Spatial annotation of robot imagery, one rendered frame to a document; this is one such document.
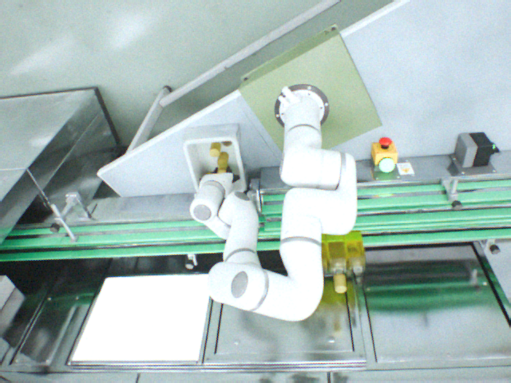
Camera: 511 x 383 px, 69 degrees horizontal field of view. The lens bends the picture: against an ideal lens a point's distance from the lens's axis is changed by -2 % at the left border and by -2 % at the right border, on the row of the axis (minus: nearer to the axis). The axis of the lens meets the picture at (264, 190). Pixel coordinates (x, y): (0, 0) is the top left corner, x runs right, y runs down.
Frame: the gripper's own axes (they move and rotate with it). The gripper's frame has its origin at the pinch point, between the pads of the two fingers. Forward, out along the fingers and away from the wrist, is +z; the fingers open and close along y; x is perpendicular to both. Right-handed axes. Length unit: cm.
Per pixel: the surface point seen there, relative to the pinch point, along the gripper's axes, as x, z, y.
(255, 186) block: -4.0, -4.2, 11.1
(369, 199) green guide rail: -8.6, -10.1, 46.8
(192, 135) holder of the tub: 15.2, -4.4, -6.1
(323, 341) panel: -42, -34, 30
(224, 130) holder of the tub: 15.3, -2.9, 3.9
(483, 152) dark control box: 0, -2, 83
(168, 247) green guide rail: -23.5, -8.0, -22.4
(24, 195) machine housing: -1, -4, -73
